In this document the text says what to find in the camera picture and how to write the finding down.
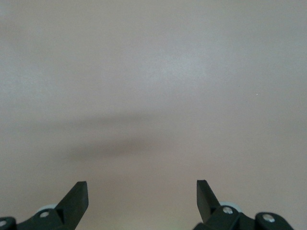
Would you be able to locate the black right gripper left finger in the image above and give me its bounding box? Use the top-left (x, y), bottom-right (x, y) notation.
top-left (0, 181), bottom-right (89, 230)

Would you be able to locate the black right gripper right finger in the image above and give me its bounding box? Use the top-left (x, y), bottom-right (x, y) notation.
top-left (191, 180), bottom-right (295, 230)

